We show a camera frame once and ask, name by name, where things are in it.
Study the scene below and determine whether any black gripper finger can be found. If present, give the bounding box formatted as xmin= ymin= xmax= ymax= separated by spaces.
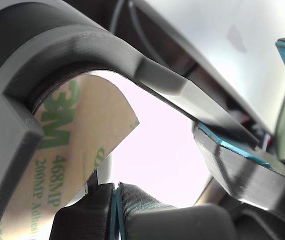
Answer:
xmin=116 ymin=181 xmax=178 ymax=240

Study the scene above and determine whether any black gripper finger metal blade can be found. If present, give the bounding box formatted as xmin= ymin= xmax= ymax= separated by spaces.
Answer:
xmin=48 ymin=169 xmax=116 ymax=240

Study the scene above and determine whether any tan tape liner green print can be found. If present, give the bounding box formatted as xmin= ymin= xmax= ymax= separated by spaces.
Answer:
xmin=0 ymin=70 xmax=141 ymax=240

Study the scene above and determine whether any teal elastic band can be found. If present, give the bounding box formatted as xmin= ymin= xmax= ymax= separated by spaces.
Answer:
xmin=108 ymin=187 xmax=128 ymax=240

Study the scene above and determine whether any dark printed bar blue strip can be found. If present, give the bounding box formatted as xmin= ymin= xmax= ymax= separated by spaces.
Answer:
xmin=191 ymin=121 xmax=285 ymax=235

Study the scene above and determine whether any grey printed fixture holder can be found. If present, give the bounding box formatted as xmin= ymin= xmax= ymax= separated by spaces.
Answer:
xmin=0 ymin=0 xmax=261 ymax=240

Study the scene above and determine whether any black frame beam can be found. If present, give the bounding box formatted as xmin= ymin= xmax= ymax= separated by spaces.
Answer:
xmin=107 ymin=0 xmax=275 ymax=146

